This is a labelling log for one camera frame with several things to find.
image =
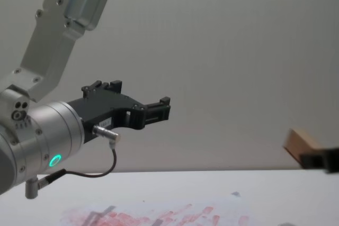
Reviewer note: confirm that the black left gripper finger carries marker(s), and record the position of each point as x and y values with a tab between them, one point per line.
155	113
102	86

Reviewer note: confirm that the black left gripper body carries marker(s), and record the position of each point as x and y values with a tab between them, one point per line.
106	109

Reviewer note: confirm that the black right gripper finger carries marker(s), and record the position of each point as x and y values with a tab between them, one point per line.
321	160

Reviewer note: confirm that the brown wooden block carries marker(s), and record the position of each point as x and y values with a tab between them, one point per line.
300	141

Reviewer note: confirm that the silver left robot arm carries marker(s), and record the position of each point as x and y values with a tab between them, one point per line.
50	130

